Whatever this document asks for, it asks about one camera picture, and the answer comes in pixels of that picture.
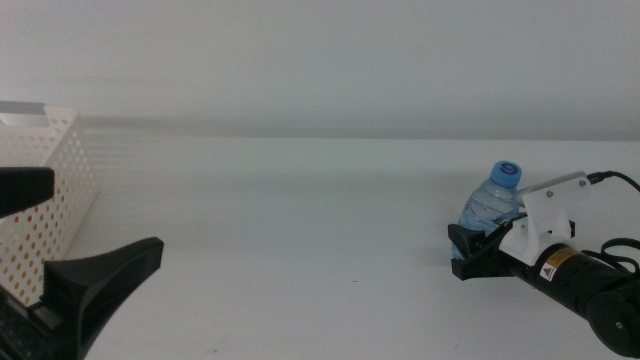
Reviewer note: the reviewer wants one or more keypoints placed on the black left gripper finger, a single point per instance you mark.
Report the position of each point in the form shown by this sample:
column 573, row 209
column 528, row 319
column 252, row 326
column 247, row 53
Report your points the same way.
column 95, row 278
column 25, row 190

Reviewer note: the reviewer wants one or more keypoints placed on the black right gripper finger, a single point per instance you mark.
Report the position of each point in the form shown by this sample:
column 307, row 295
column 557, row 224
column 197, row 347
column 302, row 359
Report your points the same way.
column 466, row 240

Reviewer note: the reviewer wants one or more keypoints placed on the small water bottle blue cap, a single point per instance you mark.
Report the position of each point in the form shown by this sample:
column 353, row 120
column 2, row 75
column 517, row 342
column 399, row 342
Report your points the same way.
column 492, row 200

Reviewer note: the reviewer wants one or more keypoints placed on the white perforated plastic basket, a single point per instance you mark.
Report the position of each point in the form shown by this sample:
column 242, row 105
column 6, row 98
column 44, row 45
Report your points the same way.
column 70, row 150

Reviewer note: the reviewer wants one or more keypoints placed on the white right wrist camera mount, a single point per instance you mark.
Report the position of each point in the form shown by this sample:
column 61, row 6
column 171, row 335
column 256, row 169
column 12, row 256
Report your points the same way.
column 545, row 220

